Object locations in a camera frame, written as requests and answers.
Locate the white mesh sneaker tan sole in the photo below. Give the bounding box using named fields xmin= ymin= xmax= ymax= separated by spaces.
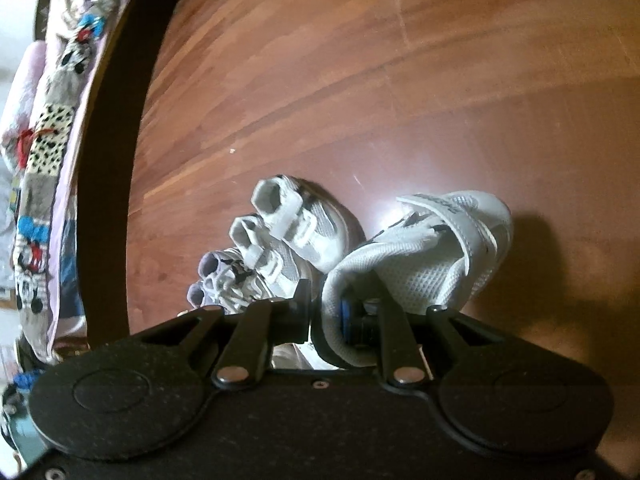
xmin=310 ymin=191 xmax=514 ymax=368

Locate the pink cloth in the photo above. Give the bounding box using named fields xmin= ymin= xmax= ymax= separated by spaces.
xmin=0 ymin=42 xmax=46 ymax=171

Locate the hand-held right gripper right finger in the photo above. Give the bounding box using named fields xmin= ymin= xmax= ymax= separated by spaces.
xmin=339 ymin=299 xmax=496 ymax=392

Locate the dark wooden bed frame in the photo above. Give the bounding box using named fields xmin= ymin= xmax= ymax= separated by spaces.
xmin=75 ymin=0 xmax=246 ymax=346

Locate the white sock-collar sneaker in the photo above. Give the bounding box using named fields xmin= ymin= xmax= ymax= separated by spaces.
xmin=250 ymin=176 xmax=366 ymax=273
xmin=229 ymin=215 xmax=321 ymax=301

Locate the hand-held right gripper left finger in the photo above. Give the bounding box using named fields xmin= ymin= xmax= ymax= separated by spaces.
xmin=142 ymin=280 xmax=312 ymax=390

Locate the printed blanket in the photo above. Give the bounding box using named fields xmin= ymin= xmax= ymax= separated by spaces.
xmin=0 ymin=0 xmax=143 ymax=366

